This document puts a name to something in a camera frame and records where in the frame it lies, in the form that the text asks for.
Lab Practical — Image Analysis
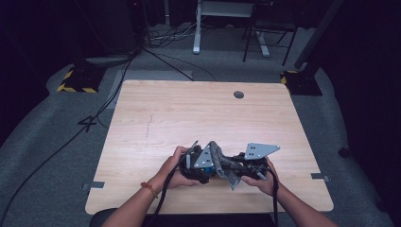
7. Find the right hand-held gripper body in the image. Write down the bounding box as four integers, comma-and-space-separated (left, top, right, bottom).
235, 142, 281, 182

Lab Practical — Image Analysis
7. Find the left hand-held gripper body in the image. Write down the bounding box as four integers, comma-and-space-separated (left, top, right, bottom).
179, 141, 214, 185

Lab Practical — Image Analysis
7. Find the grey cleaning cloth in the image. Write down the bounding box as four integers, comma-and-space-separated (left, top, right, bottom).
208, 140, 244, 191

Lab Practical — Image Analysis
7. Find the person's right hand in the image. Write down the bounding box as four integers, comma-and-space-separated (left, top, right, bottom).
240, 156, 280, 198

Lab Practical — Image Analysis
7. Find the person's left hand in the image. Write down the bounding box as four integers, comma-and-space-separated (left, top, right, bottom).
156, 145, 201, 191

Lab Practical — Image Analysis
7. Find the person's dark clothing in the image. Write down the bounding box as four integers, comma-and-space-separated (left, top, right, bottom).
89, 207, 275, 227

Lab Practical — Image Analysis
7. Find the grey tape strip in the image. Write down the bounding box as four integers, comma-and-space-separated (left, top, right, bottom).
80, 181, 106, 192
309, 172, 332, 183

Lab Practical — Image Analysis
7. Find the yellow black striped stand base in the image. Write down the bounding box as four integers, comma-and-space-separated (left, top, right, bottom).
280, 69, 324, 96
56, 65, 107, 95

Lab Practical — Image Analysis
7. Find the black caster wheel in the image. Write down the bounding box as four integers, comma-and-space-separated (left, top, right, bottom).
338, 144, 351, 159

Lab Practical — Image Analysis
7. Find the grey round stand base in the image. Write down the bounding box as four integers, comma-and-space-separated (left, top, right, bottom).
84, 54, 134, 68

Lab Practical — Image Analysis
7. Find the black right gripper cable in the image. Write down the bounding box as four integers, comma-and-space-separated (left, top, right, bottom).
267, 167, 281, 227

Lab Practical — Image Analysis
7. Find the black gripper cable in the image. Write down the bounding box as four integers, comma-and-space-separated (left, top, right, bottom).
150, 153, 192, 227
267, 167, 281, 227

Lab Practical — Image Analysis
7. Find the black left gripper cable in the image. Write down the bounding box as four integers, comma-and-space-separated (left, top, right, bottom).
150, 153, 192, 227

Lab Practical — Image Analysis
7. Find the red string bracelet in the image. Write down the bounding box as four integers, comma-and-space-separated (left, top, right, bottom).
140, 181, 159, 200

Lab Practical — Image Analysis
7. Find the thin black floor cable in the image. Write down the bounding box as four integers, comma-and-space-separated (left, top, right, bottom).
142, 46, 218, 82

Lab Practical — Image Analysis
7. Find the black metal chair frame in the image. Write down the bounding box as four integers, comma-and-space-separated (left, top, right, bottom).
241, 2, 300, 67

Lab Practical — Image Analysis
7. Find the white desk frame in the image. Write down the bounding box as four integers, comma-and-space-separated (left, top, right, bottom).
192, 0, 271, 59

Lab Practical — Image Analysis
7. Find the bundle of floor cables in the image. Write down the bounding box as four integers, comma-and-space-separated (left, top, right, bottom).
145, 22, 199, 49

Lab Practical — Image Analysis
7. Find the grey slanted metal post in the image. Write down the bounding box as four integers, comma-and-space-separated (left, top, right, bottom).
293, 0, 345, 71

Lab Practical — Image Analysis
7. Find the long black floor cable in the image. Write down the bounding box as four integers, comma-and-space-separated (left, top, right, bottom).
0, 56, 135, 226

